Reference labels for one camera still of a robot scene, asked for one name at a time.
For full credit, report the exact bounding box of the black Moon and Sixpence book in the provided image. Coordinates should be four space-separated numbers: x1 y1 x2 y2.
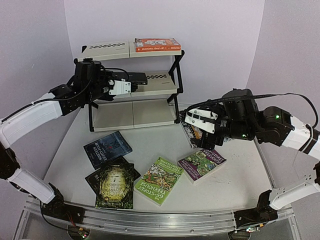
113 72 148 85

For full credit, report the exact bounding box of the orange 78-Storey Treehouse book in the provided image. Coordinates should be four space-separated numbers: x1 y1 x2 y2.
134 38 181 52

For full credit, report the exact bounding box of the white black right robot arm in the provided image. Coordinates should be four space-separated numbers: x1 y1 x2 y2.
184 88 320 229

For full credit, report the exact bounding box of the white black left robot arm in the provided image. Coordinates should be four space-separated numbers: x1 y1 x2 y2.
0 58 131 219

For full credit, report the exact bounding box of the patterned fabric placemat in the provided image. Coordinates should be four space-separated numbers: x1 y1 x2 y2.
178 108 226 149

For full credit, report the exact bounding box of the purple 117-Storey Treehouse book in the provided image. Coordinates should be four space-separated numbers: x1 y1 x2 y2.
177 149 227 185

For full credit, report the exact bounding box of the beige three-tier shelf rack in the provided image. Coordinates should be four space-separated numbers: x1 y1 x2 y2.
74 40 185 132

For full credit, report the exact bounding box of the dark blue Nineteen Eighty-Four book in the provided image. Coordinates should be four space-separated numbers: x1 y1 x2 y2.
83 131 133 170

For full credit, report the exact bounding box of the green Alice in Wonderland book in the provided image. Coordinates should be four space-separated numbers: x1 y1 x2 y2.
95 163 135 210

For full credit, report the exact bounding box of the green 65-Storey Treehouse book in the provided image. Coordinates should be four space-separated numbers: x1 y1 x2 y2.
134 157 184 206

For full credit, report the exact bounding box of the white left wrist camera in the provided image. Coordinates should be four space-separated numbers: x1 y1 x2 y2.
108 79 132 96

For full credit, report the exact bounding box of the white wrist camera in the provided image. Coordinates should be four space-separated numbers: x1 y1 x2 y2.
184 108 218 134
108 79 132 96

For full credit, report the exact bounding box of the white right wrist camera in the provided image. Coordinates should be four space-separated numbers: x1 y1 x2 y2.
184 108 218 134

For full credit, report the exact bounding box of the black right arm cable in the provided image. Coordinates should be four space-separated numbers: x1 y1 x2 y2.
187 92 318 131

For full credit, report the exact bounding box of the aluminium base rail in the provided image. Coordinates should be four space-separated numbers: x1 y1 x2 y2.
13 196 301 240

